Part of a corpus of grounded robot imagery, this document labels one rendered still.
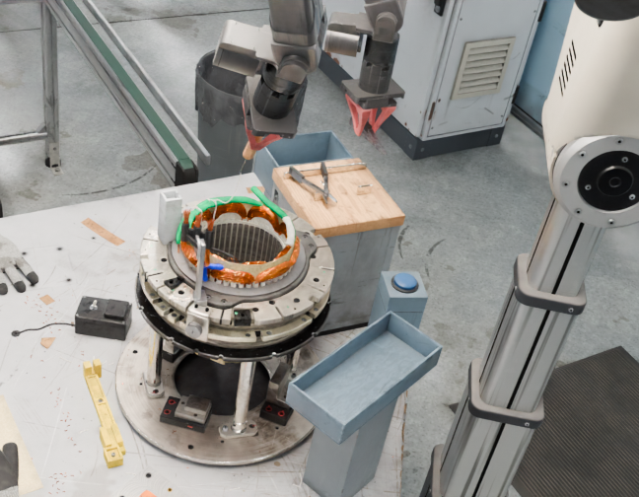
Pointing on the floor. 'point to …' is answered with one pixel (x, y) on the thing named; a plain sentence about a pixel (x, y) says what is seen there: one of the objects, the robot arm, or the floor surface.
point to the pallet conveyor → (145, 120)
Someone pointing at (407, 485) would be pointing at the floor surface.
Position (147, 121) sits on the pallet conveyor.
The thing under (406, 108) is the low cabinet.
